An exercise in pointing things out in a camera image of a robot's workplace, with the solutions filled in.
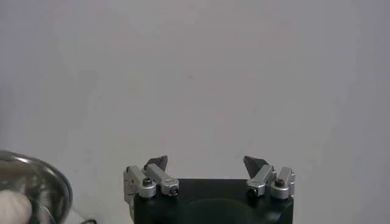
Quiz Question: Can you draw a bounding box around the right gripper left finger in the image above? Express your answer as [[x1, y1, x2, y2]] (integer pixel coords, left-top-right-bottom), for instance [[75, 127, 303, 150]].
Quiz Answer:
[[123, 155, 180, 202]]

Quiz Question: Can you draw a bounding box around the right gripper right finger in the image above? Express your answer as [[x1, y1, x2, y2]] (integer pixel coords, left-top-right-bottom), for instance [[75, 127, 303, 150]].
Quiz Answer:
[[243, 155, 296, 201]]

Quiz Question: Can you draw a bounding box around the perforated steel steamer basket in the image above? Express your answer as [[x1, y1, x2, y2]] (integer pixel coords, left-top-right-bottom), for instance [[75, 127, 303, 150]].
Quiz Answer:
[[0, 149, 74, 224]]

